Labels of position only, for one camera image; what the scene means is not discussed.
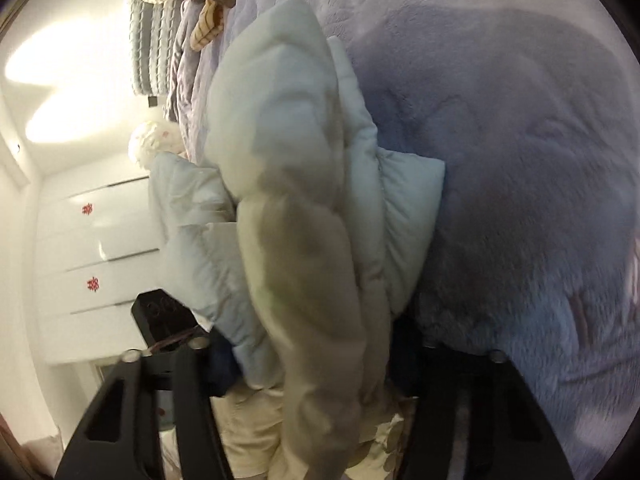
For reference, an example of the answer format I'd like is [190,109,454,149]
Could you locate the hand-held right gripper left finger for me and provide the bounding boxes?
[54,329,242,480]

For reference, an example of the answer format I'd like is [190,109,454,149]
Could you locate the grey tufted headboard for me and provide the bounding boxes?
[125,0,182,97]

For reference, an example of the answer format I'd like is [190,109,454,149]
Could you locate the white puffer jacket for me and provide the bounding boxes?
[147,0,447,480]

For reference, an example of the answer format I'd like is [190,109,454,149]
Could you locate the floral patterned cloth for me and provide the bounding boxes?
[349,409,417,480]

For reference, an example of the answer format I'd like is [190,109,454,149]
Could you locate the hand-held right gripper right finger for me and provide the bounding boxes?
[387,315,576,480]

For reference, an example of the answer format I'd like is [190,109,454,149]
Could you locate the white wardrobe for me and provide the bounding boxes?
[34,152,173,367]

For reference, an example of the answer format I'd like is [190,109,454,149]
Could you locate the person's beige pants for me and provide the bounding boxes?
[214,379,292,480]

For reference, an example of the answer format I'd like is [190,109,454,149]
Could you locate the purple plush blanket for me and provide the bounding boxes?
[165,0,640,423]

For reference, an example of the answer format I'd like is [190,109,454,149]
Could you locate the tan striped cloth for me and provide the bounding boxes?
[189,0,227,52]

